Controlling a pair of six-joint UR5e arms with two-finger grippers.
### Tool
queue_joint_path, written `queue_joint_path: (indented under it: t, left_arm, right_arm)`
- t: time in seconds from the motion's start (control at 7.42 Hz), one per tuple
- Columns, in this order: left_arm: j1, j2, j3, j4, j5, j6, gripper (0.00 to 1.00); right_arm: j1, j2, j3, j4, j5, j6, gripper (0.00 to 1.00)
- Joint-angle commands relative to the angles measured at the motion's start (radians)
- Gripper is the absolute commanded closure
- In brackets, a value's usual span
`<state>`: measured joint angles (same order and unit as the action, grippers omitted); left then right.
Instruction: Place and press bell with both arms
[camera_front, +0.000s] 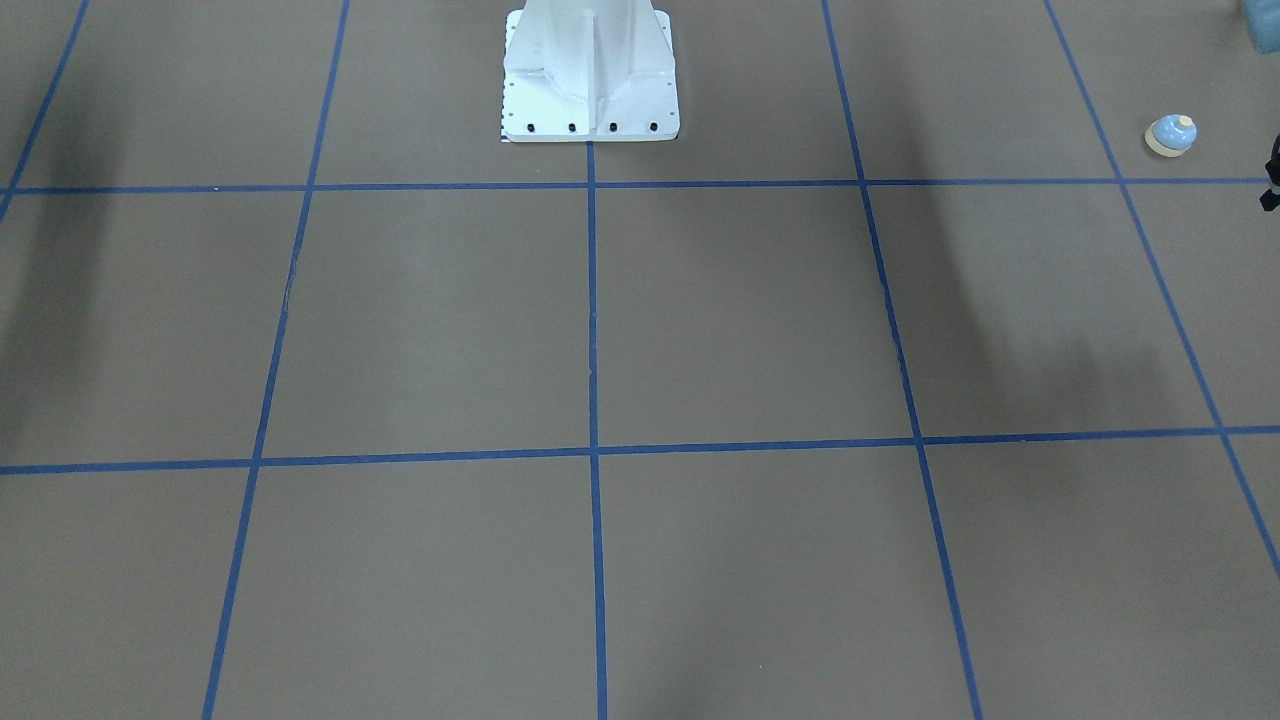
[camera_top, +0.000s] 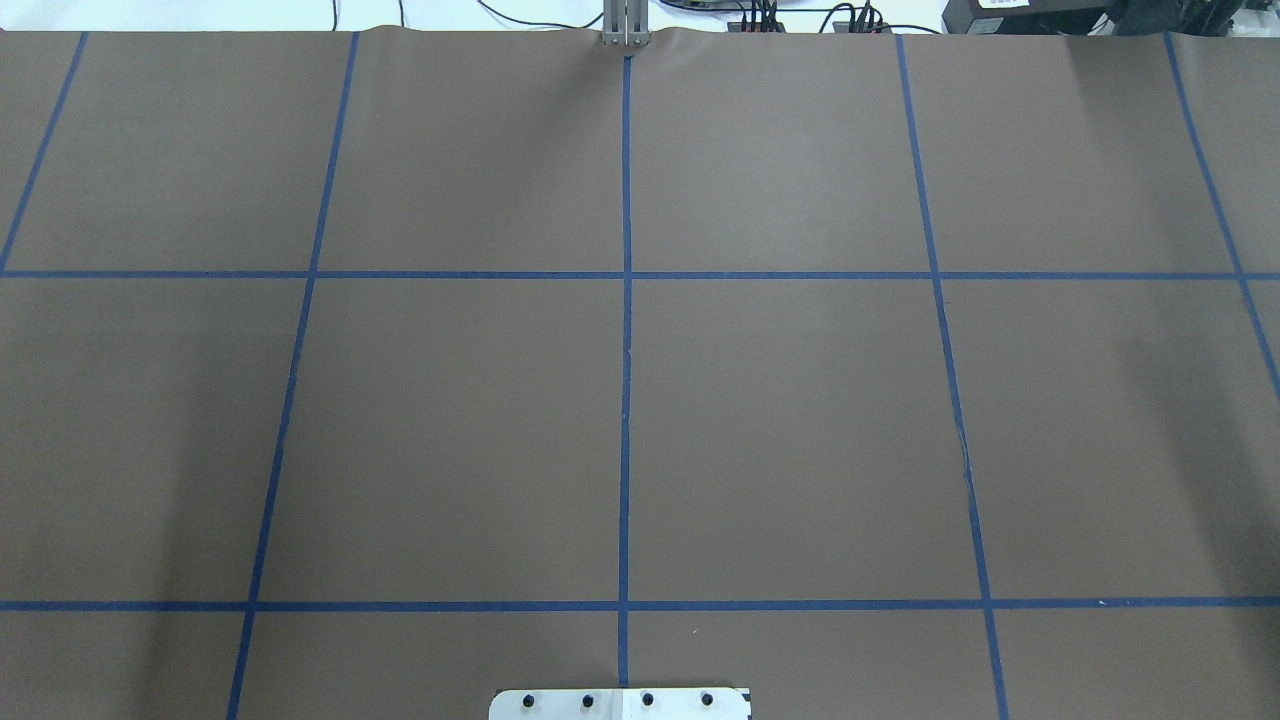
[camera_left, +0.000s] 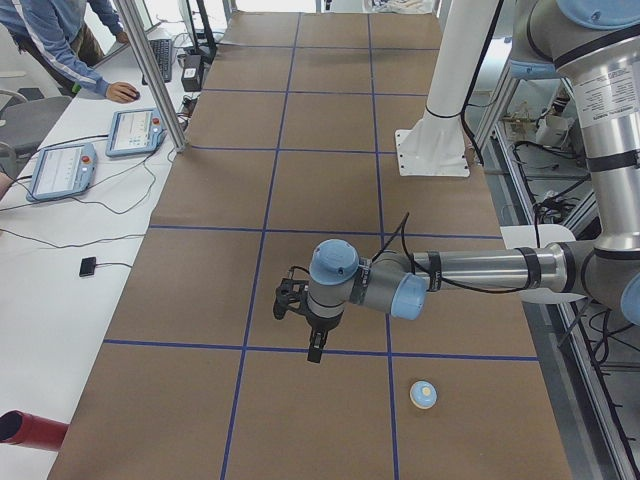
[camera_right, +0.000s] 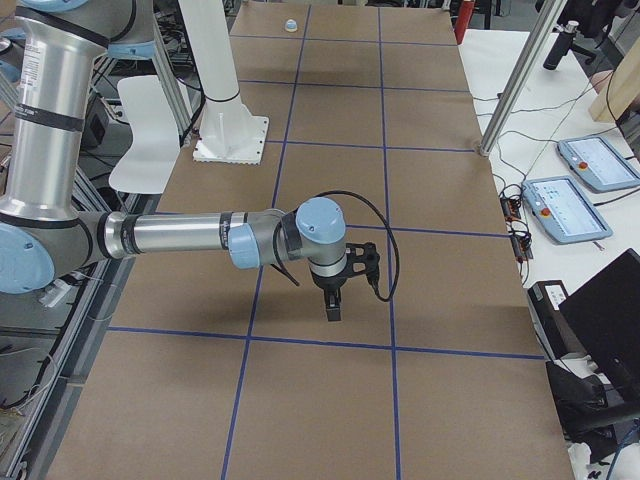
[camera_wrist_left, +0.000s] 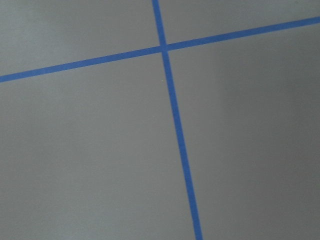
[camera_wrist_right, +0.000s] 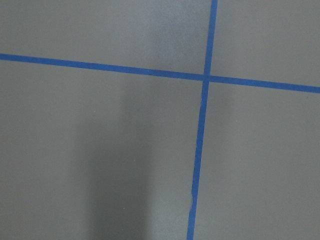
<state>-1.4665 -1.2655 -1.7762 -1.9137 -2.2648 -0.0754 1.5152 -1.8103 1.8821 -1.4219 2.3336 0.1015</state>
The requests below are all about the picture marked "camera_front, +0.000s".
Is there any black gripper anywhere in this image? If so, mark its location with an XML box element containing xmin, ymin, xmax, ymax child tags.
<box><xmin>1260</xmin><ymin>136</ymin><xmax>1280</xmax><ymax>211</ymax></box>

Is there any blue service bell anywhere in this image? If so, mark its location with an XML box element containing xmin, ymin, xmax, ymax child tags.
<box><xmin>1144</xmin><ymin>114</ymin><xmax>1198</xmax><ymax>158</ymax></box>

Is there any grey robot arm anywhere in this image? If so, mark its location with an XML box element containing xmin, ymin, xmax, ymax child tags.
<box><xmin>1240</xmin><ymin>1</ymin><xmax>1279</xmax><ymax>213</ymax></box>

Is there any white metal mounting stand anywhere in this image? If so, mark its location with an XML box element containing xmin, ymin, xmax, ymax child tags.
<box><xmin>500</xmin><ymin>1</ymin><xmax>681</xmax><ymax>143</ymax></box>

